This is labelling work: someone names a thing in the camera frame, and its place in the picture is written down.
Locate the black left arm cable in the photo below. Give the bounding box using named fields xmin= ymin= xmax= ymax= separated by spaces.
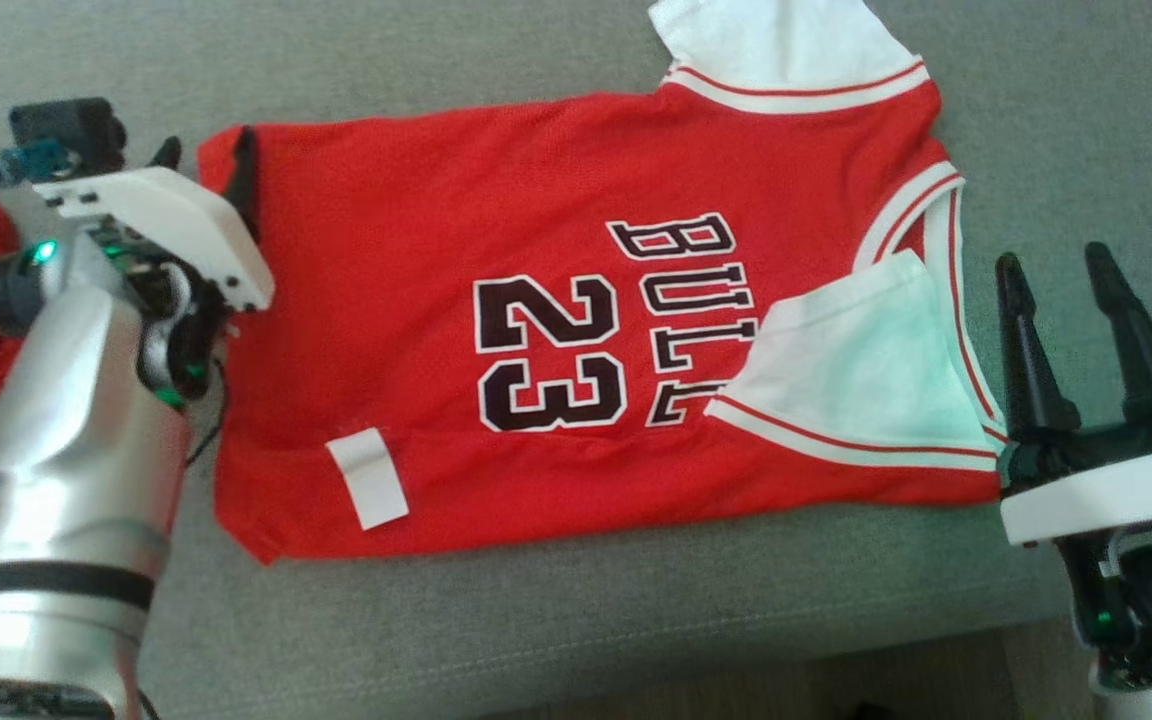
xmin=0 ymin=140 xmax=73 ymax=561

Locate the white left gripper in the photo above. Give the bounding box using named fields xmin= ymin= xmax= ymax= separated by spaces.
xmin=34 ymin=127 xmax=275 ymax=312

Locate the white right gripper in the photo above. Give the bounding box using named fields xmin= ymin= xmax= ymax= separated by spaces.
xmin=994 ymin=242 xmax=1152 ymax=547

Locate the red Bulls basketball jersey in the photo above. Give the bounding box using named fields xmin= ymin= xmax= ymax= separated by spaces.
xmin=198 ymin=0 xmax=1012 ymax=567

